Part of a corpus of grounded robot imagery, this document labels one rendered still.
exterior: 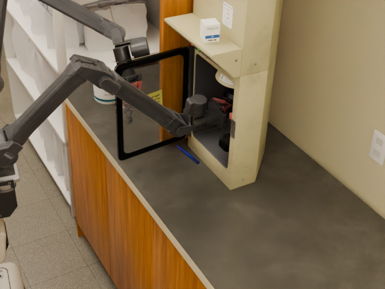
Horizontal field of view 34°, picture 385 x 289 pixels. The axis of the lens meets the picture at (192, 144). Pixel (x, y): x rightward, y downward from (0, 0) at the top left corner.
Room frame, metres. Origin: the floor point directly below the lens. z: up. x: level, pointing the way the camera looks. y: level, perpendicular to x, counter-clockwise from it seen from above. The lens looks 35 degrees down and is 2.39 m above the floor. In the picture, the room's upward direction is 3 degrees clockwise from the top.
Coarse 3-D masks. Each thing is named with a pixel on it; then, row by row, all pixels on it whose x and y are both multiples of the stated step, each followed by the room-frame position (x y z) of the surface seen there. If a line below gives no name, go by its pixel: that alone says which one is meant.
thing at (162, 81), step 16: (176, 48) 2.04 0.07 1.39; (144, 64) 1.96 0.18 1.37; (160, 64) 1.99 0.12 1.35; (176, 64) 2.03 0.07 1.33; (128, 80) 1.92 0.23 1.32; (144, 80) 1.96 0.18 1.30; (160, 80) 1.99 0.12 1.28; (176, 80) 2.04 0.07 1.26; (160, 96) 2.00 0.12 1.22; (176, 96) 2.04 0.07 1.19; (128, 128) 1.91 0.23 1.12; (144, 128) 1.95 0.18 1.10; (160, 128) 2.00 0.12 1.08; (128, 144) 1.91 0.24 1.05; (144, 144) 1.95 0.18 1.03
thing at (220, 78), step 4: (220, 72) 1.96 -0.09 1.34; (216, 76) 1.97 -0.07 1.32; (220, 76) 1.95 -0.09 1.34; (224, 76) 1.93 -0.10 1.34; (220, 80) 1.94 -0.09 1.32; (224, 80) 1.92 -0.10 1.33; (228, 80) 1.92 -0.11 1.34; (224, 84) 1.92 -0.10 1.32; (228, 84) 1.91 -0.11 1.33; (232, 84) 1.90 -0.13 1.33
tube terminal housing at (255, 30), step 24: (216, 0) 1.96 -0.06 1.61; (240, 0) 1.84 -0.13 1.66; (264, 0) 1.84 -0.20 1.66; (240, 24) 1.83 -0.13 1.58; (264, 24) 1.85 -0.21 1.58; (264, 48) 1.85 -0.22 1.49; (240, 72) 1.81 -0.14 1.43; (264, 72) 1.86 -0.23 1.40; (240, 96) 1.81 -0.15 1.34; (264, 96) 1.87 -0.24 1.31; (240, 120) 1.82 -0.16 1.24; (264, 120) 1.93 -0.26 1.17; (192, 144) 2.05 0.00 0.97; (240, 144) 1.82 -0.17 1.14; (264, 144) 2.03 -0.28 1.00; (216, 168) 1.90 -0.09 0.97; (240, 168) 1.83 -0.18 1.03
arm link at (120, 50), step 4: (120, 44) 2.06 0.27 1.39; (124, 44) 2.06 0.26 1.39; (128, 44) 2.05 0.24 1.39; (116, 48) 2.04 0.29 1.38; (120, 48) 2.03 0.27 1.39; (124, 48) 2.04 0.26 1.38; (128, 48) 2.05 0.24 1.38; (116, 52) 2.03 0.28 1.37; (120, 52) 2.02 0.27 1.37; (124, 52) 2.03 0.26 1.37; (128, 52) 2.04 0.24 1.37; (116, 56) 2.03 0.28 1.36; (120, 56) 2.02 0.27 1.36; (124, 56) 2.02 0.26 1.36; (128, 56) 2.03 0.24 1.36; (116, 60) 2.02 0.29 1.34; (120, 60) 2.02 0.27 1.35; (124, 60) 2.02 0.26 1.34
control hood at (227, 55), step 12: (168, 24) 2.00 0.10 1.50; (180, 24) 1.98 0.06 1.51; (192, 24) 1.98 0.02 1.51; (192, 36) 1.89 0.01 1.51; (204, 48) 1.80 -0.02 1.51; (216, 48) 1.81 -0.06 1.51; (228, 48) 1.81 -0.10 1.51; (240, 48) 1.82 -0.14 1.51; (216, 60) 1.76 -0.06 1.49; (228, 60) 1.78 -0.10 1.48; (240, 60) 1.81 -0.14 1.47; (228, 72) 1.79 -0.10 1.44
